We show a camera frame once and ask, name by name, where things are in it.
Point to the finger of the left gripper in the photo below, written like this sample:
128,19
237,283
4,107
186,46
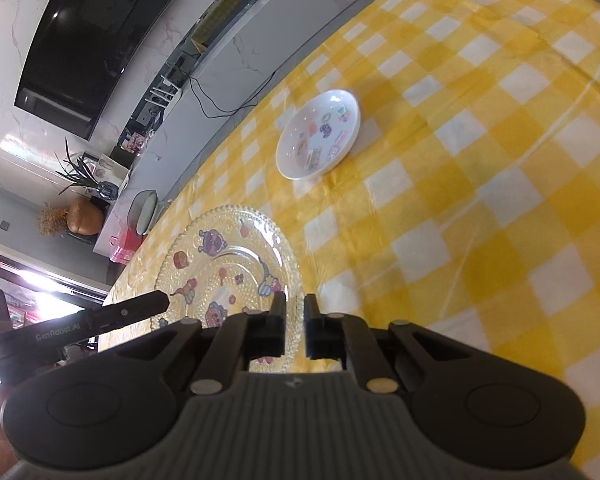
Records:
127,312

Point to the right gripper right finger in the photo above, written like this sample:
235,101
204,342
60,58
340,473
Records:
348,339

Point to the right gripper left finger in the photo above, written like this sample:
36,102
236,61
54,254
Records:
243,337

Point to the clear glass cartoon plate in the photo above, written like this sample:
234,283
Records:
230,260

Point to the small white sticker dish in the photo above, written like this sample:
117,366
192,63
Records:
318,136

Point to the red pink box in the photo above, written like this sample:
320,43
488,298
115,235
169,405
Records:
124,245

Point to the grey white stool chair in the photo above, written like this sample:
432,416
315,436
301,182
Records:
142,212

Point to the brown round vase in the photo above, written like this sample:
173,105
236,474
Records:
81,217

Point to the potted plant blue vase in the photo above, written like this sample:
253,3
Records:
103,177

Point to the yellow checkered tablecloth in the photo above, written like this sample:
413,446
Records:
470,201

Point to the white wifi router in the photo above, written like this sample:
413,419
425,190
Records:
164,94

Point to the black television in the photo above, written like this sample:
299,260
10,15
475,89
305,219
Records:
78,54

